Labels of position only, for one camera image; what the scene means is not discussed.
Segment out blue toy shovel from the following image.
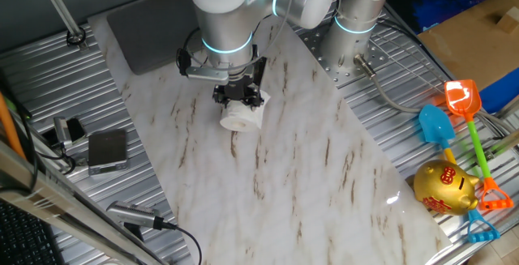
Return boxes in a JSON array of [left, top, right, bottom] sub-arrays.
[[418, 104, 502, 245]]

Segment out blue bag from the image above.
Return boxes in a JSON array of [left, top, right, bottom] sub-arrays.
[[478, 66, 519, 115]]

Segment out marble pattern board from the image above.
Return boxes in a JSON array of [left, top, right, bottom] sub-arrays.
[[87, 0, 453, 265]]

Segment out aluminium frame bar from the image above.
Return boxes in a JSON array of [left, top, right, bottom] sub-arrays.
[[0, 141, 167, 265]]

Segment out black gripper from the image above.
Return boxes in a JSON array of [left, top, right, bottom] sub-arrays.
[[212, 75, 266, 109]]

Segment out blue fuzzy fabric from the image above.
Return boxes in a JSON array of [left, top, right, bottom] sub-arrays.
[[412, 0, 508, 33]]

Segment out grey cable with metal connector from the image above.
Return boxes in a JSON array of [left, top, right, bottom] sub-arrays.
[[353, 53, 425, 114]]

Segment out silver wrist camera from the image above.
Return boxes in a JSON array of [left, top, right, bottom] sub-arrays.
[[185, 65, 231, 86]]

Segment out slanted metal pole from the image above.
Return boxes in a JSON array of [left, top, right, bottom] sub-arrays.
[[34, 0, 88, 51]]

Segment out white toilet paper roll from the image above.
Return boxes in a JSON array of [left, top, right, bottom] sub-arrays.
[[219, 89, 272, 133]]

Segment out black keyboard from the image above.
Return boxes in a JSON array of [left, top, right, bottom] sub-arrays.
[[0, 199, 66, 265]]

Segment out golden piggy bank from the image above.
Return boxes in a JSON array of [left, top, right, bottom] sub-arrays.
[[412, 159, 481, 216]]

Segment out silver camera on mount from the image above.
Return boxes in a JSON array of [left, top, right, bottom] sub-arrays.
[[105, 199, 165, 230]]

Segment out grey fabric sleeve pad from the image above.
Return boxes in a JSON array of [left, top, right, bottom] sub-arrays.
[[105, 0, 204, 75]]

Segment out orange pole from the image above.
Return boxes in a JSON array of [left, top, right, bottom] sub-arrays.
[[0, 92, 28, 161]]

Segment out orange green toy shovel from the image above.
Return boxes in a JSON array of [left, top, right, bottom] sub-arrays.
[[444, 79, 515, 212]]

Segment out brown cardboard box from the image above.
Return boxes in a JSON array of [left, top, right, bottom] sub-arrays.
[[417, 0, 519, 92]]

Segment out silver digital scale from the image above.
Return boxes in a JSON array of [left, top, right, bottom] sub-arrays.
[[88, 129, 129, 176]]

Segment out wooden block on cardboard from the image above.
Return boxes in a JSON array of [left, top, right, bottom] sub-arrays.
[[496, 6, 519, 35]]

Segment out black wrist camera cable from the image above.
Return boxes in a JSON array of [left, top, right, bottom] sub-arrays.
[[175, 28, 204, 78]]

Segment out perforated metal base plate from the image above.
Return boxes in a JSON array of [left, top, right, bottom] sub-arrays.
[[302, 21, 390, 90]]

